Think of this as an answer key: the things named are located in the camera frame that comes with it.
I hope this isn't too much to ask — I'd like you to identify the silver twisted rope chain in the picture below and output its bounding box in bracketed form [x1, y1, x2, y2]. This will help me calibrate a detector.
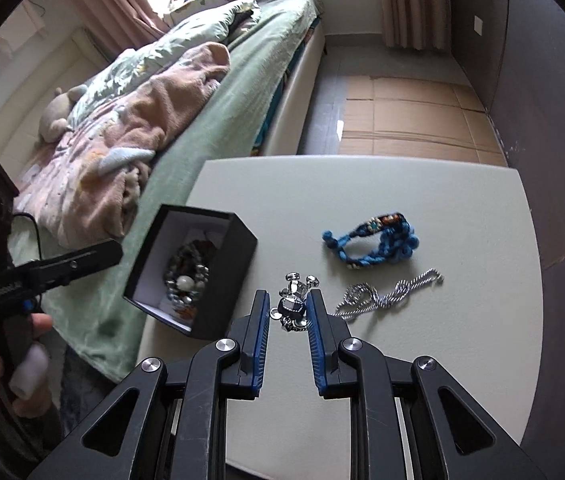
[335, 267, 445, 322]

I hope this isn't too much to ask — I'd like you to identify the black square box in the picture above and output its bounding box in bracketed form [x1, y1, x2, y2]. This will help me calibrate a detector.
[122, 204, 259, 342]

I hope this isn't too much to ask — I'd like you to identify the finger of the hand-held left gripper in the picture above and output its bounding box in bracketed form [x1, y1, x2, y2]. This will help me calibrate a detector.
[25, 239, 124, 293]

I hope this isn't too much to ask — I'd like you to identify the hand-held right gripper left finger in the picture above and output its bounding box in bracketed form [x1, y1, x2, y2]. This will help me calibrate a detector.
[27, 289, 270, 480]

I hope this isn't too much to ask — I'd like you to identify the brown beaded bracelet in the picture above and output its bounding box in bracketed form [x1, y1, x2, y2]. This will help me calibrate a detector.
[162, 239, 216, 322]

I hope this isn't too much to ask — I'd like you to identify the grey wardrobe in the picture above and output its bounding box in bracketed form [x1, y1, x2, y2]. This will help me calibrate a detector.
[447, 0, 565, 311]

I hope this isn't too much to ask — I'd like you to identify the cream bed headboard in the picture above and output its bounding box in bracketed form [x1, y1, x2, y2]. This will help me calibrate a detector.
[0, 27, 113, 161]

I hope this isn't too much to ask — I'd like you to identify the green bedsheet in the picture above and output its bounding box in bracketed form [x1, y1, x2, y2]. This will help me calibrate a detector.
[42, 0, 323, 381]

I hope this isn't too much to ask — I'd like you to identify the silver charm bracelet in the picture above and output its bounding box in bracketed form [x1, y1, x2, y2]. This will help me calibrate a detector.
[271, 271, 321, 333]

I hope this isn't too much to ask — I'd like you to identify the white bed frame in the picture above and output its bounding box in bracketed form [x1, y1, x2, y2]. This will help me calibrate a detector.
[262, 35, 325, 156]

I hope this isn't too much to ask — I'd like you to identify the pink fleece blanket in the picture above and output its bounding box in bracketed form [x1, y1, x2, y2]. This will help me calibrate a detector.
[12, 42, 230, 248]

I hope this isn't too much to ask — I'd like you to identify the pink curtain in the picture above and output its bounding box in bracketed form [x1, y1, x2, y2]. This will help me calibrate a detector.
[80, 0, 173, 58]
[372, 0, 453, 53]

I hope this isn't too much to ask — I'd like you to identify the person's left hand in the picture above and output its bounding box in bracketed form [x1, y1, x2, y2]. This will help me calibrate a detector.
[0, 312, 58, 413]

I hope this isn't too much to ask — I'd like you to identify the white padded table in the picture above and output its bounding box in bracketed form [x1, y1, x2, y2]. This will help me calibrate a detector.
[135, 157, 543, 480]

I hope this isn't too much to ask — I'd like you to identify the beige plush toy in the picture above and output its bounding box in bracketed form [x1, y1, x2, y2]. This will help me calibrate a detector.
[37, 84, 89, 142]

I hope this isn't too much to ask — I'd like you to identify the blue braided bracelet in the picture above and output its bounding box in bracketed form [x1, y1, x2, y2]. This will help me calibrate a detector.
[322, 213, 420, 271]

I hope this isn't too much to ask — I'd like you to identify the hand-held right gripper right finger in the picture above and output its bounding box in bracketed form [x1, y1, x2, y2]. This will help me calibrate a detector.
[306, 289, 548, 480]

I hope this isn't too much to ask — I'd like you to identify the floral quilt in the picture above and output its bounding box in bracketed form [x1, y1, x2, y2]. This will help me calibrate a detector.
[65, 0, 263, 126]

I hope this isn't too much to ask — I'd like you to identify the black cable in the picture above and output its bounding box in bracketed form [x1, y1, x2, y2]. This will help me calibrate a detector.
[10, 212, 43, 311]

